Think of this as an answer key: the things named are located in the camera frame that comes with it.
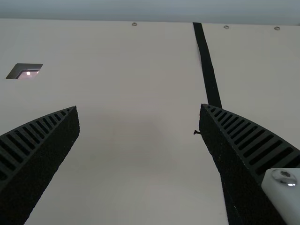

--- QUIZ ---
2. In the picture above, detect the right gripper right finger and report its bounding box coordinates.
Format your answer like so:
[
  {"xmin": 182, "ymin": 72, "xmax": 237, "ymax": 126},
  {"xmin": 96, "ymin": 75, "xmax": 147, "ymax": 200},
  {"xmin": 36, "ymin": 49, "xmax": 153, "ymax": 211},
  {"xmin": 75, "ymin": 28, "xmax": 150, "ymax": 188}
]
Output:
[{"xmin": 199, "ymin": 103, "xmax": 300, "ymax": 225}]

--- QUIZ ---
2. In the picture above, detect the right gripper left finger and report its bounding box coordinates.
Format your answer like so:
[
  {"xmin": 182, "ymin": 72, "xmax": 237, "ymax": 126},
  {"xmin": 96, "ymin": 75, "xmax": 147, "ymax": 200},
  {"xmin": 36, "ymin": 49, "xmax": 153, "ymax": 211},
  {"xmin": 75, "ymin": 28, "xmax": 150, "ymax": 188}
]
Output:
[{"xmin": 0, "ymin": 105, "xmax": 80, "ymax": 225}]

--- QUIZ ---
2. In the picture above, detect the black strip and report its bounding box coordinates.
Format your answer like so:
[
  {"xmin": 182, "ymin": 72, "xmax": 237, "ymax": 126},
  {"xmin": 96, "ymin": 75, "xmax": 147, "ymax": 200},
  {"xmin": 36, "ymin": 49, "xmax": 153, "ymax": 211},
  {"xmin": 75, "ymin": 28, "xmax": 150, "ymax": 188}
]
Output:
[{"xmin": 192, "ymin": 22, "xmax": 223, "ymax": 110}]

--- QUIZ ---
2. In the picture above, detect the small square scanner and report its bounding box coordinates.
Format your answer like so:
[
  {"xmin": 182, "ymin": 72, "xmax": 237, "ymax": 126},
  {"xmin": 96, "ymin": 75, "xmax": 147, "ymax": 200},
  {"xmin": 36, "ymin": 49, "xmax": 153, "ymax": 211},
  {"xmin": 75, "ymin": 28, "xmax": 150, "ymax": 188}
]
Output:
[{"xmin": 6, "ymin": 63, "xmax": 44, "ymax": 80}]

